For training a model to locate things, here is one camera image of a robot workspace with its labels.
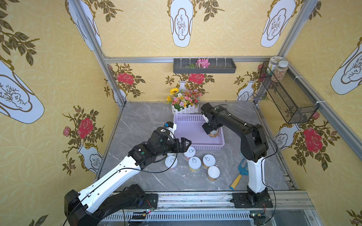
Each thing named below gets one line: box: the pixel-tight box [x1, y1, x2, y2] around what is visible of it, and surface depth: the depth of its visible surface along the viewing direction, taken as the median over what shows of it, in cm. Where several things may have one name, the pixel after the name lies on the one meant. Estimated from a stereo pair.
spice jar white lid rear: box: [266, 56, 285, 76], surface depth 87 cm
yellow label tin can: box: [188, 156, 202, 173], surface depth 84 cm
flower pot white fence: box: [165, 88, 203, 115], surface depth 105 cm
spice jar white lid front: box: [271, 60, 289, 83], surface depth 82 cm
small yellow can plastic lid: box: [207, 165, 221, 179], surface depth 79 cm
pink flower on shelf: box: [195, 58, 211, 69], surface depth 90 cm
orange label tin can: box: [202, 153, 216, 170], surface depth 85 cm
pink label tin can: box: [183, 145, 196, 161], surface depth 88 cm
